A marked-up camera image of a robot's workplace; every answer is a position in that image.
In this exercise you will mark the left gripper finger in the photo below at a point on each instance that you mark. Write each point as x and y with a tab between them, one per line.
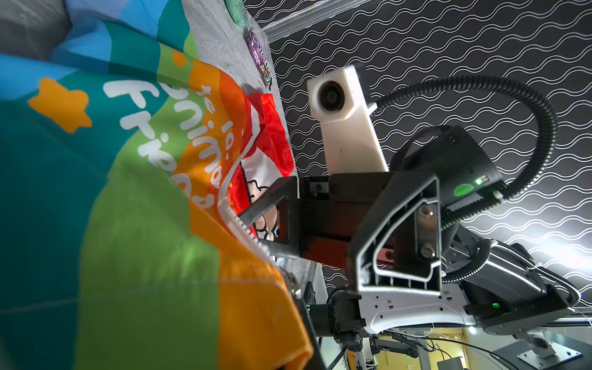
315	362

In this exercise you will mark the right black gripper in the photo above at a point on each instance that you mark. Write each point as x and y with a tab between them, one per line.
385	228

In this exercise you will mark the rainbow kids zip jacket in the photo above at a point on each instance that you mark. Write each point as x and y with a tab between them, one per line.
133	134

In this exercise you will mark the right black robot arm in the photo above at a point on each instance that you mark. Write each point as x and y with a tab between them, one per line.
486	282

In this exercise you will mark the purple snack wrapper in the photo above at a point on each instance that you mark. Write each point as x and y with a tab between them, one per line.
259	59

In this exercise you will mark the green round lid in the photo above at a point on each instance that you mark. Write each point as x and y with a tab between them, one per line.
237	11

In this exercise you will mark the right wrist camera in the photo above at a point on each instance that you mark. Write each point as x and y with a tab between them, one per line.
340	101

